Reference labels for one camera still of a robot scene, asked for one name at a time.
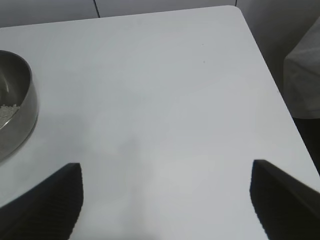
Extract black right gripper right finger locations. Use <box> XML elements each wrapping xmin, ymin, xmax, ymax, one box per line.
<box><xmin>249</xmin><ymin>159</ymin><xmax>320</xmax><ymax>240</ymax></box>

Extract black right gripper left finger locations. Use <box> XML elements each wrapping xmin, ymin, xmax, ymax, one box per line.
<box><xmin>0</xmin><ymin>162</ymin><xmax>85</xmax><ymax>240</ymax></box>

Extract stainless steel mixing bowl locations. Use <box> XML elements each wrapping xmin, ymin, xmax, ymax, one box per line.
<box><xmin>0</xmin><ymin>49</ymin><xmax>40</xmax><ymax>163</ymax></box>

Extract white rice grains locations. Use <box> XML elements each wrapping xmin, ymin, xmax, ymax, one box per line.
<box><xmin>0</xmin><ymin>103</ymin><xmax>21</xmax><ymax>130</ymax></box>

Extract grey fabric object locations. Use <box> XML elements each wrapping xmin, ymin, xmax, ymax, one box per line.
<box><xmin>283</xmin><ymin>22</ymin><xmax>320</xmax><ymax>120</ymax></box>

